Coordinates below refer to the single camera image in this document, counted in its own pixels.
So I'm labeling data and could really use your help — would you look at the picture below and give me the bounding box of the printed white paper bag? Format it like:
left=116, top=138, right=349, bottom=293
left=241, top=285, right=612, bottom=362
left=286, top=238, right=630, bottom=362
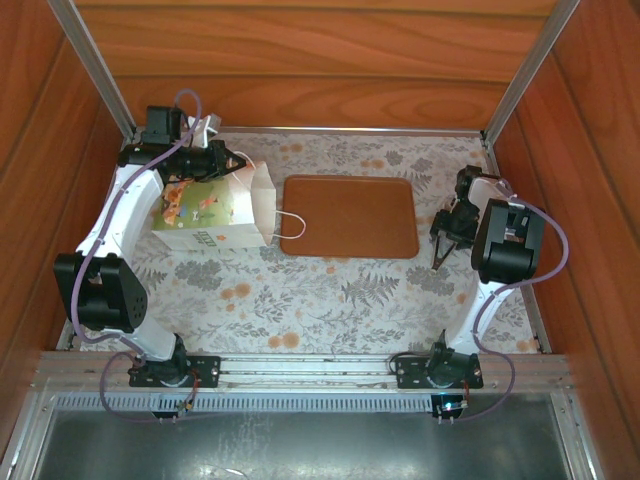
left=151, top=151, right=307, bottom=251

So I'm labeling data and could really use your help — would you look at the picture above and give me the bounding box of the brown rectangular tray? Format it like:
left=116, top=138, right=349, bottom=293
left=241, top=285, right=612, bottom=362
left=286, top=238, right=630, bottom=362
left=279, top=174, right=420, bottom=260

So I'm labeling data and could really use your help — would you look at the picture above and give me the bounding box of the floral tablecloth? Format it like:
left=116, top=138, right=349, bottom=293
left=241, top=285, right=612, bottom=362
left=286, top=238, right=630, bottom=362
left=59, top=129, right=544, bottom=357

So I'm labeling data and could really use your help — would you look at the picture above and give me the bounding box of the small circuit board green light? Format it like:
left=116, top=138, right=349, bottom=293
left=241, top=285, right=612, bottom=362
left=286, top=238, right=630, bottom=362
left=433, top=394, right=471, bottom=420

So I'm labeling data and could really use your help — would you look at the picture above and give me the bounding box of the grey metal sheet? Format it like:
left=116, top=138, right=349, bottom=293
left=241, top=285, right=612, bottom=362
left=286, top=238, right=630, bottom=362
left=34, top=394, right=574, bottom=480

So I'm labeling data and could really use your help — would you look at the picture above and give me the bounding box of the aluminium frame post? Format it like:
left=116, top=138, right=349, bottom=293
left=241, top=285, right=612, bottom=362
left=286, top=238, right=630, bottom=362
left=481, top=0, right=582, bottom=145
left=47, top=0, right=137, bottom=141

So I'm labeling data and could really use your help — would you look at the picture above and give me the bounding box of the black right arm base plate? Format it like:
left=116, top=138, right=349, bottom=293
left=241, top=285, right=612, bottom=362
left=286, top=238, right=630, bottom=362
left=394, top=354, right=485, bottom=390

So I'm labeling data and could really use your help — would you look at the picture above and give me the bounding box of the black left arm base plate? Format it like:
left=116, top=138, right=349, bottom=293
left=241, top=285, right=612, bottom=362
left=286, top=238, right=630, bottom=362
left=128, top=353, right=222, bottom=389

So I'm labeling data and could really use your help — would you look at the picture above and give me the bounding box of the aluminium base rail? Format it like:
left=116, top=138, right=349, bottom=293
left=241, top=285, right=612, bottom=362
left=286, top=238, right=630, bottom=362
left=32, top=349, right=574, bottom=397

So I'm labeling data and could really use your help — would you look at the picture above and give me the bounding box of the grey slotted cable duct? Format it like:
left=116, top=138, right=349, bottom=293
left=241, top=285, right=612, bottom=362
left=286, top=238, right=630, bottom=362
left=52, top=392, right=434, bottom=414

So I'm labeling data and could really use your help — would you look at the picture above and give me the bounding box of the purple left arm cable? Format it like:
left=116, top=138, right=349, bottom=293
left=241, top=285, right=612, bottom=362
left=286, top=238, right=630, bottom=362
left=69, top=88, right=204, bottom=426

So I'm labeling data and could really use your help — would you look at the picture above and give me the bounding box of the aluminium frame rail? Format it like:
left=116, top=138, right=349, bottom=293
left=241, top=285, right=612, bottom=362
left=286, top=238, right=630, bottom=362
left=0, top=394, right=56, bottom=480
left=549, top=392, right=604, bottom=480

